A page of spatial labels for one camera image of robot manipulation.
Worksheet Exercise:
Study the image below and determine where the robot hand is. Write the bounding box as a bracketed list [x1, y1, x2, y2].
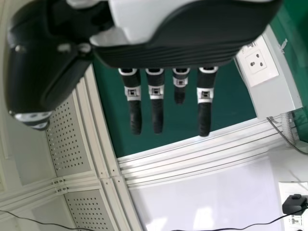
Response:
[6, 0, 283, 138]

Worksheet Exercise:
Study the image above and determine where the grey perforated panel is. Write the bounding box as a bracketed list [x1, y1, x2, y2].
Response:
[44, 92, 96, 180]
[63, 189, 116, 231]

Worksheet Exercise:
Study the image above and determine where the white socket strip with jacks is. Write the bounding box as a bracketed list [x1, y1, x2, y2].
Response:
[277, 181, 308, 231]

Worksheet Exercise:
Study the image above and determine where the black power adapter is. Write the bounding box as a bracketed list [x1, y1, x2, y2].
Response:
[281, 193, 308, 217]

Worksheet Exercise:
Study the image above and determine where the white cable tie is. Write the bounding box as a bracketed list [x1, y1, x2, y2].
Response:
[276, 38, 289, 55]

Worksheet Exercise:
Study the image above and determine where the grey cable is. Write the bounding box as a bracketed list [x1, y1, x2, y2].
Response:
[266, 116, 308, 155]

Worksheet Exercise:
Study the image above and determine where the white ribbed hose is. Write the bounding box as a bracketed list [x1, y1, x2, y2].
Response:
[280, 111, 299, 148]

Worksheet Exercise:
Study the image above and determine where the thin black cable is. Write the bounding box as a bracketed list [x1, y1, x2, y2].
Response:
[0, 209, 285, 231]

